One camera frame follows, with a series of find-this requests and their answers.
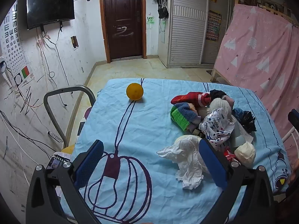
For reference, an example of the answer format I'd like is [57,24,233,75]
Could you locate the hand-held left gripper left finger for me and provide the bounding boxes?
[26,139,104,224]

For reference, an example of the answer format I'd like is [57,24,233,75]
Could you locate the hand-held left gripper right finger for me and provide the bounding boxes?
[198,138,277,224]

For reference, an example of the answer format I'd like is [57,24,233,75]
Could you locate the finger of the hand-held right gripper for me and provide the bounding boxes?
[288,109,299,129]

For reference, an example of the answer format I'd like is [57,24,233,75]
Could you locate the red cartoon snack packet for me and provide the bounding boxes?
[223,146,240,166]

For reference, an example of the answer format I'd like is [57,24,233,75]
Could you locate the white plastic cup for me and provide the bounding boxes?
[230,121,247,148]

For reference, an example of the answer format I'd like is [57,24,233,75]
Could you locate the crumpled white tissue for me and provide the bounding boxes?
[156,135,211,190]

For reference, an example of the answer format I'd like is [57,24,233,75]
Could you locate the cream round cap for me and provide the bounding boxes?
[234,142,256,167]

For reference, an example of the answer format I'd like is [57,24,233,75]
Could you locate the white dotted plastic packet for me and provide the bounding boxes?
[199,108,235,147]

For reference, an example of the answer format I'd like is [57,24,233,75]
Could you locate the dark blue knit cloth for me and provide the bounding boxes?
[232,107,257,133]

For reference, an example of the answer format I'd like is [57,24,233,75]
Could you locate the green and blue fleece cloth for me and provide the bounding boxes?
[170,102,202,131]

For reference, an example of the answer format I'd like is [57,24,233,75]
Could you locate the white knit hat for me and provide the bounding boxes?
[209,97,232,122]

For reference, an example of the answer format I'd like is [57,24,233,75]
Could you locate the pink tree print curtain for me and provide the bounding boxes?
[214,3,299,145]

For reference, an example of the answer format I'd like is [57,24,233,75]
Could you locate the black cloth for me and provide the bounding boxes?
[209,89,228,101]

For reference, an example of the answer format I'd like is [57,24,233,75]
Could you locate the red and white sock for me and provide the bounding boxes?
[170,92,212,109]

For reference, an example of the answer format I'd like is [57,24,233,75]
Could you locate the light blue printed bed sheet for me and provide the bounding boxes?
[59,78,292,224]

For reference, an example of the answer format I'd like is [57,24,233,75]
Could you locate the orange fruit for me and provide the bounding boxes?
[126,83,144,101]

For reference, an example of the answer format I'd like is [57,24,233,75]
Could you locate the eye chart poster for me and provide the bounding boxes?
[0,3,31,84]

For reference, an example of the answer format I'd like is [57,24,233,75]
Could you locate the white slatted wardrobe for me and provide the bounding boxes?
[158,0,234,68]

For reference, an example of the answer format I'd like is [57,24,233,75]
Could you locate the dark brown wooden door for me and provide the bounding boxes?
[99,0,147,63]

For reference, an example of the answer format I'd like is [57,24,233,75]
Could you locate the black hanging bags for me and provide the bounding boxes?
[154,0,170,19]

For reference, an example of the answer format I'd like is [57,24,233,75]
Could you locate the grey metal chair frame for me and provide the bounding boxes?
[44,85,97,148]

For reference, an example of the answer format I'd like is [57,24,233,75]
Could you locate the wooden bunk bed frame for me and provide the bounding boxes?
[210,0,299,83]

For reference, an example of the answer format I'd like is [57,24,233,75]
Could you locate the black wall cable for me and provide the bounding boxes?
[37,27,70,106]

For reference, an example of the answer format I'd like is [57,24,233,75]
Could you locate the colourful grid wall poster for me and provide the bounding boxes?
[206,10,222,42]

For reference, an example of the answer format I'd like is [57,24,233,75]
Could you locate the black wall television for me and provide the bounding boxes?
[26,0,75,30]

